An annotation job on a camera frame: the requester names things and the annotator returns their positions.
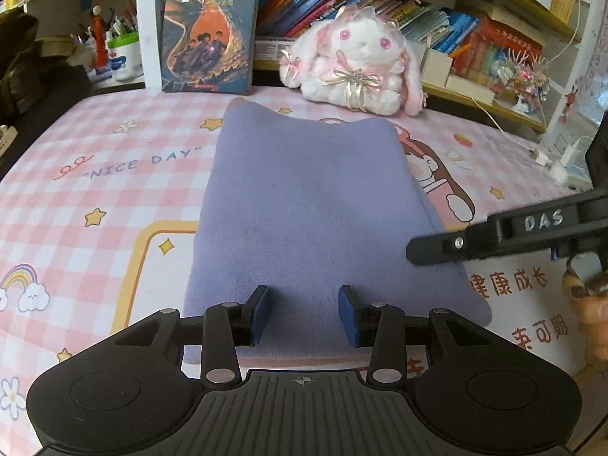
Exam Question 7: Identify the white pen holder box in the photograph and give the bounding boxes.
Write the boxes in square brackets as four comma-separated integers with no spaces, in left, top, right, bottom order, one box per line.
[421,48,453,87]

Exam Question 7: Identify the white charger plug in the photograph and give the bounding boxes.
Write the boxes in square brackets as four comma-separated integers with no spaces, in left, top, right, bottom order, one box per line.
[560,139,584,167]

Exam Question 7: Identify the person right hand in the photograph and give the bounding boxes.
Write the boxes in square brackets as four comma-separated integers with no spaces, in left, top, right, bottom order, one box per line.
[562,271,607,371]

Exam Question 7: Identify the Harry Potter book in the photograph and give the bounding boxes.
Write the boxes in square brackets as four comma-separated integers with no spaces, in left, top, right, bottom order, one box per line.
[161,0,259,95]

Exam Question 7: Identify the white pen cup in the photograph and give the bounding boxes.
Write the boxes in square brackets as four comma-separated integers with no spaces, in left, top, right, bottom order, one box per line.
[106,32,143,82]

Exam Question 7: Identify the wooden bookshelf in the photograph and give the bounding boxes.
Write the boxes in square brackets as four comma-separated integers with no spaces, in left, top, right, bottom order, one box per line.
[256,0,591,134]

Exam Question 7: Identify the white power strip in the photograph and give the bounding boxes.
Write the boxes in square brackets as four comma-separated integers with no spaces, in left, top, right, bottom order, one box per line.
[549,150,592,192]

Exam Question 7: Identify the colourful bead tree ornament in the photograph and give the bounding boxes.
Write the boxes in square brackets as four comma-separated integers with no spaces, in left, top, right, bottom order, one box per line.
[491,49,550,114]

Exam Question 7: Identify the purple and pink garment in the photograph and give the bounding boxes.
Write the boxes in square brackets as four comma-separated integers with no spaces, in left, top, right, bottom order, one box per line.
[182,101,492,366]

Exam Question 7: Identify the row of upright books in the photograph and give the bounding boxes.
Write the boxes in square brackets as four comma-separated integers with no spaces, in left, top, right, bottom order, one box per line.
[253,0,544,87]

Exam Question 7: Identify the white USB adapter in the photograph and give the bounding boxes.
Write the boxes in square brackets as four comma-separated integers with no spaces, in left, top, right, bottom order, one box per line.
[530,149,553,168]

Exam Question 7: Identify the pink white plush bunny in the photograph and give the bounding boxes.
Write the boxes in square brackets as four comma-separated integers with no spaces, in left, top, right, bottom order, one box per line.
[279,5,426,116]

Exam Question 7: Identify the pink checkered desk mat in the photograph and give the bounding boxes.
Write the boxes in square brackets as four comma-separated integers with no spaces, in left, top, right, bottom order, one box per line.
[1,89,607,455]

